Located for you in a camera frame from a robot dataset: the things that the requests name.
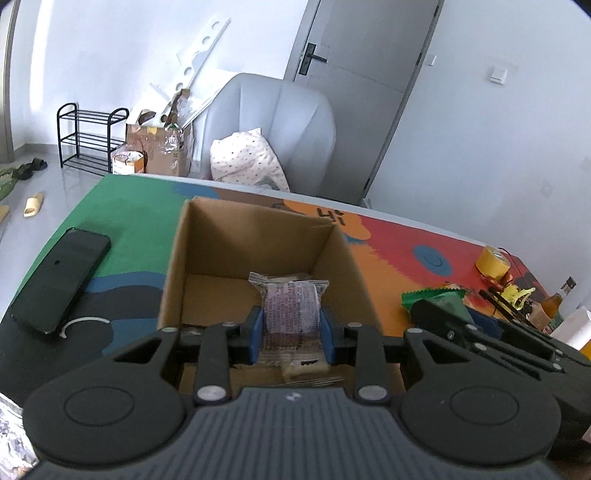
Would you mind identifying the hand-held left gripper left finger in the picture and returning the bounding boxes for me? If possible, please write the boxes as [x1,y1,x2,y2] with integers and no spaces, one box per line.
[111,307,265,402]

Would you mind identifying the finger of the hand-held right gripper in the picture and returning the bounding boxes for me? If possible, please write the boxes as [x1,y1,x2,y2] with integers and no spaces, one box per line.
[410,299,566,374]
[467,307,579,357]

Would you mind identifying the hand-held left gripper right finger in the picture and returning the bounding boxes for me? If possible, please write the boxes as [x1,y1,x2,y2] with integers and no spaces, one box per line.
[321,307,465,402]

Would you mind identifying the green snack packet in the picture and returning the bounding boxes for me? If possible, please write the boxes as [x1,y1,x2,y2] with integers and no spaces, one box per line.
[401,287,468,315]

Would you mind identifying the clear purple cake packet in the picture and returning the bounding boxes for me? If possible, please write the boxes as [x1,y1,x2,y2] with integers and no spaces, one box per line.
[249,272,345,386]

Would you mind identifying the brown cardboard box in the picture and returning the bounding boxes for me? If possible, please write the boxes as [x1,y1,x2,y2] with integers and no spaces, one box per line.
[157,196,407,402]

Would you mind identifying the yellow plastic wrapper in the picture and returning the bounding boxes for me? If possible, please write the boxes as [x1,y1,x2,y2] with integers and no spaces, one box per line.
[501,285,537,311]

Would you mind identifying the yellow tape roll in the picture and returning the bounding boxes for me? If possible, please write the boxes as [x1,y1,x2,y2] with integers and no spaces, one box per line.
[475,246,511,280]

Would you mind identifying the white carton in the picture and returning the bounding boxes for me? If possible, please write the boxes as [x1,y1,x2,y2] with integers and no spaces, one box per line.
[551,306,591,361]

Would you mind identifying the amber glass bottle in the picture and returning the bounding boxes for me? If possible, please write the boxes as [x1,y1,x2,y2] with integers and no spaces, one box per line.
[530,276,578,331]

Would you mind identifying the colourful cartoon table mat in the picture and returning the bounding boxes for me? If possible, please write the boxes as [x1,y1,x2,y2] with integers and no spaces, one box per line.
[0,174,552,407]

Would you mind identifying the white dotted pillow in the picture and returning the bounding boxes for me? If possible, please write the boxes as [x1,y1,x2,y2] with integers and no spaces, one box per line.
[210,130,291,193]

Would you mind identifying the black smartphone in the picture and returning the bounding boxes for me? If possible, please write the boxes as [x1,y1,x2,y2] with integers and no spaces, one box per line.
[9,227,112,342]

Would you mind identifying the taped cardboard box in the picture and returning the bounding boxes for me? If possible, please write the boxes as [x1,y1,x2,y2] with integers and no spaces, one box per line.
[125,122,193,177]

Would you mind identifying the white and orange tub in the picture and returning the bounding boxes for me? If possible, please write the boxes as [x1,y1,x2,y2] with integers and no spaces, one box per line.
[112,146,148,175]

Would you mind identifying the grey armchair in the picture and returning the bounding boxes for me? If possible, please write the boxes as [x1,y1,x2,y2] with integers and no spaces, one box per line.
[191,73,337,198]

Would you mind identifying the grey door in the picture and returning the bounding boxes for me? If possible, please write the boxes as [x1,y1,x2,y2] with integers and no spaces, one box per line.
[283,0,445,205]

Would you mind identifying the crumpled packing scraps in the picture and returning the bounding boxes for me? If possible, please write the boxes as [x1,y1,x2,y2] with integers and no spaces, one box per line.
[137,88,205,131]

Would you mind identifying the black shoe rack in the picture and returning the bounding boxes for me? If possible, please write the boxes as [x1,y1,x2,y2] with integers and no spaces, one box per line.
[56,103,129,175]

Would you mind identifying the printed foil snack bag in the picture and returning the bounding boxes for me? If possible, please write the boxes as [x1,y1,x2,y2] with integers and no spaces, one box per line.
[0,392,38,469]

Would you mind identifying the pair of black slippers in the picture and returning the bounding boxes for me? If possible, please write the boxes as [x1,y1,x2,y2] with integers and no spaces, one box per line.
[13,157,48,181]

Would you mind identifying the white board with holes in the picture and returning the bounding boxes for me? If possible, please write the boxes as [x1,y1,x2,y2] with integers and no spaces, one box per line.
[148,18,230,128]

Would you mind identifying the green floor cloth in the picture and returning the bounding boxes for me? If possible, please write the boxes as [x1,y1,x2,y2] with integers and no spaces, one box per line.
[0,165,20,200]

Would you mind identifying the black metal wire rack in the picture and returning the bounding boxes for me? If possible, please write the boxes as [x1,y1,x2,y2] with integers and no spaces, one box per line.
[478,285,525,320]

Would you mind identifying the white cable loop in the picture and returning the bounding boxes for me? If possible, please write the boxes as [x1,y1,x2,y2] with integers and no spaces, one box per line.
[59,317,112,340]

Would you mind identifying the black door handle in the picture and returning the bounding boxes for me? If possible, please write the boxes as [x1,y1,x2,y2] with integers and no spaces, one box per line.
[298,43,329,77]

